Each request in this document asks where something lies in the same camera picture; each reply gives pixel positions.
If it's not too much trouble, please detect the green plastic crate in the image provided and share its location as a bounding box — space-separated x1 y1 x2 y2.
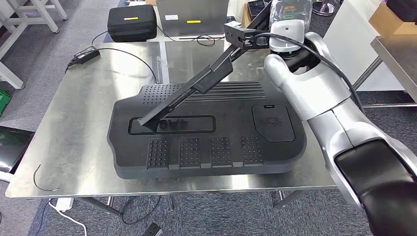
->
0 87 12 116

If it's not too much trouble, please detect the black open box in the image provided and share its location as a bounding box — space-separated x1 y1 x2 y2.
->
247 0 266 18

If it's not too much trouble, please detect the white cabinet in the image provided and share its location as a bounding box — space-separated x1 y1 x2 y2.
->
322 0 406 92

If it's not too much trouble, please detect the chrome stanchion base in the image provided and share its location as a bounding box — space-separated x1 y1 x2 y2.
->
312 0 341 17

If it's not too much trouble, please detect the brown cardboard box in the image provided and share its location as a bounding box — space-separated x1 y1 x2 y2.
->
368 2 417 37

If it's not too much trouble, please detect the white table frame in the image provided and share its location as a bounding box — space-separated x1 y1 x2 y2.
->
0 0 69 90

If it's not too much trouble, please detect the steel workbench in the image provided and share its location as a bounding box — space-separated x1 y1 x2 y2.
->
4 40 338 217

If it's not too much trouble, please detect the dark glossy screen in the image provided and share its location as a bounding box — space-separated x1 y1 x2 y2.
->
0 126 35 174

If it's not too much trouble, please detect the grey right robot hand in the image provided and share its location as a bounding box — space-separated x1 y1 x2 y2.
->
269 0 313 24

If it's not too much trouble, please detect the white power strip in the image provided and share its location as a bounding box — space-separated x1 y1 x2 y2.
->
56 198 75 212

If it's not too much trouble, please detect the grey equipment case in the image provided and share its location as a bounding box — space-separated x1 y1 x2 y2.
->
155 0 230 37

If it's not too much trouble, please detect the large black plastic panel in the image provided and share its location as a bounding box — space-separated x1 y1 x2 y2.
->
107 81 307 180

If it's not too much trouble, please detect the black plug block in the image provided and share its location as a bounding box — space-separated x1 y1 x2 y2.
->
143 223 163 236

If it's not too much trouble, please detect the black power adapter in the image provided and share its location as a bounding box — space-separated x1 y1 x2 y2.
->
72 46 101 64

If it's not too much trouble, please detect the black floor cable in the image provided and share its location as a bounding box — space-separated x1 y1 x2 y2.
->
119 195 175 226

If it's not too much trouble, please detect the white power cable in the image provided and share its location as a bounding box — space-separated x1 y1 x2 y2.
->
48 201 89 236

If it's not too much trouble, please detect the black carrying case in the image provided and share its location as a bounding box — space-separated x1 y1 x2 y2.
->
107 4 158 43

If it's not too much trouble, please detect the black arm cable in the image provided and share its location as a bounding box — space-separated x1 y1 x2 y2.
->
242 31 365 113

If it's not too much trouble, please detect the black licence plate frame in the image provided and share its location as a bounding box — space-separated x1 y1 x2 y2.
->
137 0 273 134

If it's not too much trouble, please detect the steel side table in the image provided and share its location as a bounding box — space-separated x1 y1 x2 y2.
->
352 35 417 109

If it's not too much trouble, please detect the black adapter cable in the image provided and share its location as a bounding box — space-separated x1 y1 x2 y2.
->
64 47 159 85

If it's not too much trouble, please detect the thin black wire loop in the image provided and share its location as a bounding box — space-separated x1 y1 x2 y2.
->
32 164 61 192

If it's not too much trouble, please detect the coiled black cable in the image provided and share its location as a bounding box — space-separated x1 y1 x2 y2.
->
178 34 225 47

